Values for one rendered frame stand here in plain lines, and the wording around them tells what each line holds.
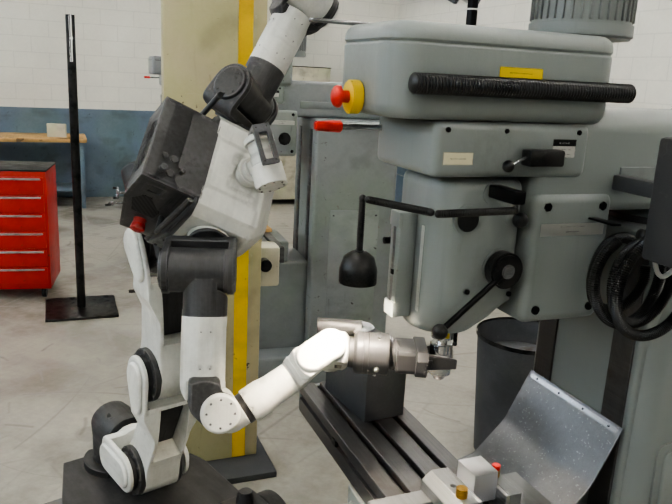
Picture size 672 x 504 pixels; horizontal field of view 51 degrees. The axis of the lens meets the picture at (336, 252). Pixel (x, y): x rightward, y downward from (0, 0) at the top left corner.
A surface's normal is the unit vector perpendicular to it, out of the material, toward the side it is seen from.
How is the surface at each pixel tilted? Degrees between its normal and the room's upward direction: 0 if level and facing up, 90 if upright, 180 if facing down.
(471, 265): 90
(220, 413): 74
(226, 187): 59
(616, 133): 90
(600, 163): 90
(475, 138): 90
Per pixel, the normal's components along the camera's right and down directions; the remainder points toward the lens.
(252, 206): 0.56, -0.32
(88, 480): 0.05, -0.97
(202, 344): 0.25, -0.04
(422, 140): -0.93, 0.04
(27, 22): 0.36, 0.25
